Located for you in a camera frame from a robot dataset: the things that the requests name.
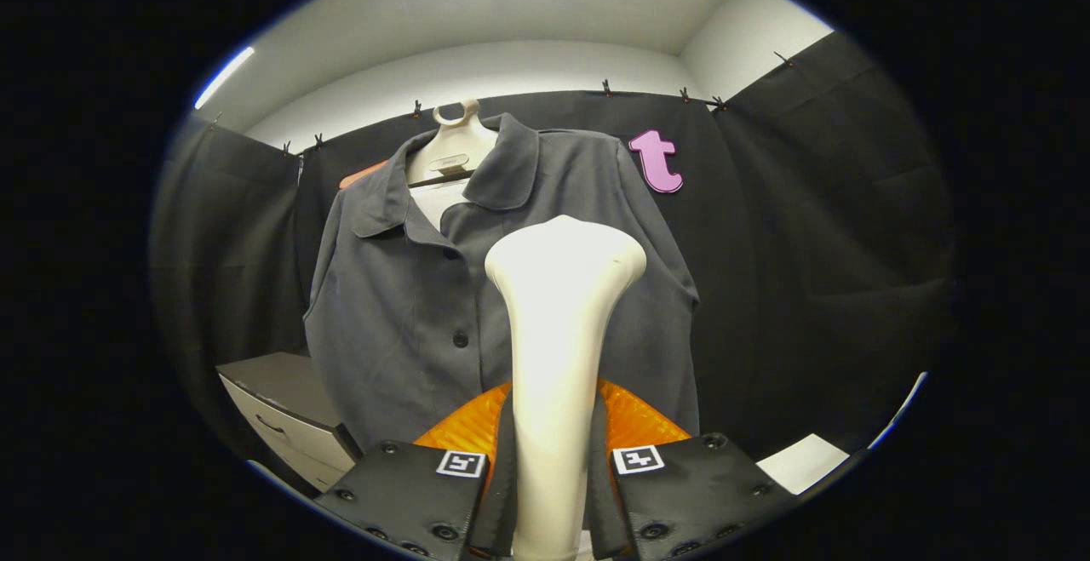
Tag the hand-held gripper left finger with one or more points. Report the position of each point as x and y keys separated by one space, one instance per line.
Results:
x=501 y=493

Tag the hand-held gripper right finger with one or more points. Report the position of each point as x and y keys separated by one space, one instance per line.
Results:
x=600 y=501

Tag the white garment steamer head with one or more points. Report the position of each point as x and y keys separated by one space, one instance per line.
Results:
x=553 y=331

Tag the grey button shirt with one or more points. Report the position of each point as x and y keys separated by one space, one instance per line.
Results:
x=400 y=314

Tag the white clothes hanger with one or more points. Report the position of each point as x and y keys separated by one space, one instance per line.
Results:
x=451 y=148

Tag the white flat box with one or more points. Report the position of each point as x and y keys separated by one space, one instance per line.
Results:
x=800 y=463

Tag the grey drawer cabinet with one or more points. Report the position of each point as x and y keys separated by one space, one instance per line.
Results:
x=272 y=378

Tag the row of black cloth clips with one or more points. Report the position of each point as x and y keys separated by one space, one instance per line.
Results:
x=606 y=87

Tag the ceiling light strip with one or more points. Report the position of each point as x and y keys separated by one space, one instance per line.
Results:
x=223 y=77

